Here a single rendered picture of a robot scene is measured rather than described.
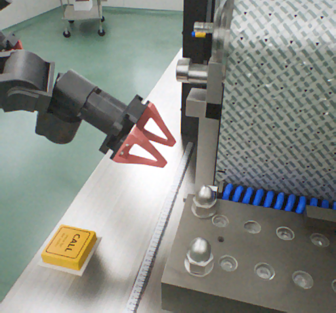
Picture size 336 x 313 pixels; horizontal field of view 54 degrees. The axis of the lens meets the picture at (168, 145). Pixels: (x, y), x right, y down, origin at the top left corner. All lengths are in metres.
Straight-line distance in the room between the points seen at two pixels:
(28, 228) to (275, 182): 1.63
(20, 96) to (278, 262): 0.40
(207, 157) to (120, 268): 0.25
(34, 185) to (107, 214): 1.60
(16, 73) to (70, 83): 0.07
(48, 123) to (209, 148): 0.28
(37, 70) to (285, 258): 0.42
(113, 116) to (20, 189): 1.79
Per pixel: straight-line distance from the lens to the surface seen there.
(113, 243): 0.64
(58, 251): 0.61
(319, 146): 0.51
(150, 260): 0.61
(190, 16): 0.79
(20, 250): 1.91
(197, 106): 0.56
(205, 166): 0.64
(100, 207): 0.70
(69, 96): 0.52
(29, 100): 0.50
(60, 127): 0.56
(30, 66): 0.52
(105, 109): 0.51
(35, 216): 2.06
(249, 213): 0.51
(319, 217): 0.51
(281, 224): 0.51
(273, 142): 0.50
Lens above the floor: 1.39
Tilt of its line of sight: 34 degrees down
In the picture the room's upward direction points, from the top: straight up
